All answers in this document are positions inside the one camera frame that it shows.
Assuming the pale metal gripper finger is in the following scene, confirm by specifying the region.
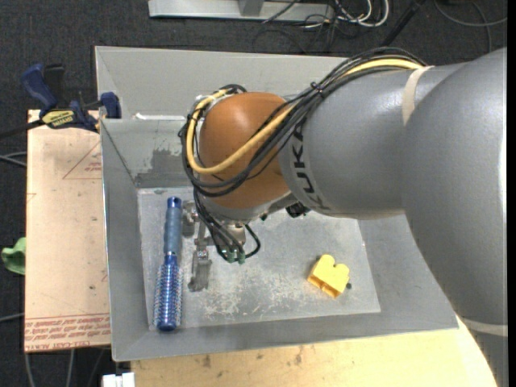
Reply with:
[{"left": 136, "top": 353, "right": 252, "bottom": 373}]
[
  {"left": 181, "top": 199, "right": 200, "bottom": 239},
  {"left": 187, "top": 248, "right": 214, "bottom": 293}
]

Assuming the blue round hairbrush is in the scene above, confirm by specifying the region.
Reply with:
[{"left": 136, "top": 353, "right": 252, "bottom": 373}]
[{"left": 152, "top": 196, "right": 185, "bottom": 333}]

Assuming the grey metal bin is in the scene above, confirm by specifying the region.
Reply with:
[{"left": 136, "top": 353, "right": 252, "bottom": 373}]
[{"left": 94, "top": 45, "right": 460, "bottom": 363}]

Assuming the yellow toy block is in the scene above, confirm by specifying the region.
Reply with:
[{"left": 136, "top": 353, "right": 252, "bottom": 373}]
[{"left": 306, "top": 254, "right": 351, "bottom": 301}]

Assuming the brown cardboard board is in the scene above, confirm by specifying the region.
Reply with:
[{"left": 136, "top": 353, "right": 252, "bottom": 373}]
[{"left": 23, "top": 109, "right": 112, "bottom": 354}]

